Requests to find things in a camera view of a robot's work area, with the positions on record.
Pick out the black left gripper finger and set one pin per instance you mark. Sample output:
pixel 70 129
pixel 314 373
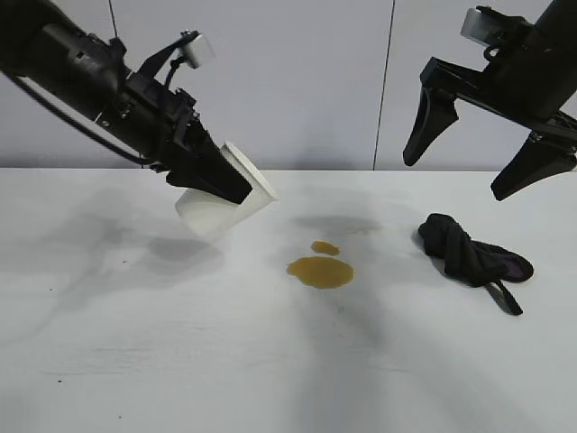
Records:
pixel 212 171

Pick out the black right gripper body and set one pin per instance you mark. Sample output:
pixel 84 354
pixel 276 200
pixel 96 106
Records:
pixel 532 74

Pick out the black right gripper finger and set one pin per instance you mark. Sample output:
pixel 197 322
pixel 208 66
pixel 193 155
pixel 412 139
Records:
pixel 534 167
pixel 430 126

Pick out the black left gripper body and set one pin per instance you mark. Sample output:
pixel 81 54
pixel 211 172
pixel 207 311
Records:
pixel 153 117

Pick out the white paper cup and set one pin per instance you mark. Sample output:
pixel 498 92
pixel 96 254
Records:
pixel 212 221

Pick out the black cloth with purple patch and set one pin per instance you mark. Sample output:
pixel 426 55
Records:
pixel 460 252

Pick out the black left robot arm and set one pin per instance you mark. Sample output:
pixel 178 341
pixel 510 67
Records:
pixel 45 45

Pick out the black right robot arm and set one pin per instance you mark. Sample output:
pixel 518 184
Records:
pixel 563 9

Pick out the small brown liquid spill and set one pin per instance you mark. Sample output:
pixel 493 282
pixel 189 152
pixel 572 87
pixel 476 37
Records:
pixel 325 248

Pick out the large brown liquid spill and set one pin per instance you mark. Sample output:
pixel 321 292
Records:
pixel 321 272

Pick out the black right camera bracket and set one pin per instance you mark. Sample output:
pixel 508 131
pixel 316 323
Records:
pixel 514 27

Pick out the black camera bracket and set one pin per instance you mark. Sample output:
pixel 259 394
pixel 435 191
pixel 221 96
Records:
pixel 155 61
pixel 514 27

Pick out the black left camera bracket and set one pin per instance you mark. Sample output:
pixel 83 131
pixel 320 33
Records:
pixel 155 61

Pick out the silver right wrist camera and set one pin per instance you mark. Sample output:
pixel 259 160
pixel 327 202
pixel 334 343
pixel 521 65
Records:
pixel 473 24

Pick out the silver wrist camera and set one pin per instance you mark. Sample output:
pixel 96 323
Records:
pixel 198 49
pixel 473 24

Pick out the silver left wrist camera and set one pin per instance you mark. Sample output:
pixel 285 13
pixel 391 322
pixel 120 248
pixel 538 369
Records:
pixel 198 49

